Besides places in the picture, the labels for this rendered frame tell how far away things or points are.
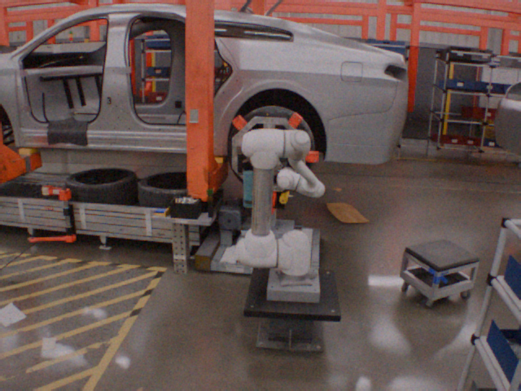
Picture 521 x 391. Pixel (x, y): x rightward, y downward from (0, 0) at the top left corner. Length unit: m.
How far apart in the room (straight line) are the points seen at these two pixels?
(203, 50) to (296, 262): 1.54
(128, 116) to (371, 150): 2.07
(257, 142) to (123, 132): 2.04
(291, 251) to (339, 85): 1.57
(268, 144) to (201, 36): 1.22
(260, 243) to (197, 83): 1.28
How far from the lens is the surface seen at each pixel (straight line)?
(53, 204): 3.77
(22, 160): 4.24
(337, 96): 3.33
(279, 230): 3.32
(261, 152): 1.92
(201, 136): 2.95
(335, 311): 2.21
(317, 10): 9.28
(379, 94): 3.36
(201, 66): 2.91
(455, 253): 3.00
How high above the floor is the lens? 1.50
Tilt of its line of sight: 18 degrees down
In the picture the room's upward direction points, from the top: 1 degrees clockwise
